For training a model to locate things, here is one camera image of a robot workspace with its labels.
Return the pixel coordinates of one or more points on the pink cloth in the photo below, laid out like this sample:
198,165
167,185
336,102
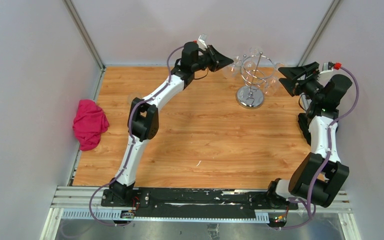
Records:
89,123

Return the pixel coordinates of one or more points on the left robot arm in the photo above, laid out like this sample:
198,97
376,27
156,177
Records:
143,119

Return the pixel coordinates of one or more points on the chrome wine glass rack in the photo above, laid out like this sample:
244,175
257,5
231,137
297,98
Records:
256,69

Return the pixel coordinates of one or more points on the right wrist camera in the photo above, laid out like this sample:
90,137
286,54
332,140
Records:
330,66

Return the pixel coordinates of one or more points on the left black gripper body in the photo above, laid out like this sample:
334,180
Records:
206,60

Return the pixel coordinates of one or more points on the aluminium frame rail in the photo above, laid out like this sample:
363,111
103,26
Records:
84,203

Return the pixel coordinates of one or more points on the black cloth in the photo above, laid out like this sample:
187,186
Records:
304,123

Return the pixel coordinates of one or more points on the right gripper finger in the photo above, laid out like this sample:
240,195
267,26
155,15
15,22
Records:
309,72
293,87

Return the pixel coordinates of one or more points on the clear wine glass back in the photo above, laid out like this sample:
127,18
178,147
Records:
253,51

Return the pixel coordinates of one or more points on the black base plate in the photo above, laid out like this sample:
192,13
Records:
196,203

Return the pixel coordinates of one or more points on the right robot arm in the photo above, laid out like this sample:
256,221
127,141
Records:
321,175

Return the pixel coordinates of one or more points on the patterned clear wine glass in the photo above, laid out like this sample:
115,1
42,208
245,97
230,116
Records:
133,96

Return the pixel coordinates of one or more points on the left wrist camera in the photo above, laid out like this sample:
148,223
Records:
201,42

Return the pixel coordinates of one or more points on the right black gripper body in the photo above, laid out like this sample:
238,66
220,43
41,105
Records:
311,86

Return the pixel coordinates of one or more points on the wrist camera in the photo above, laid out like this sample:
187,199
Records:
330,66
201,42

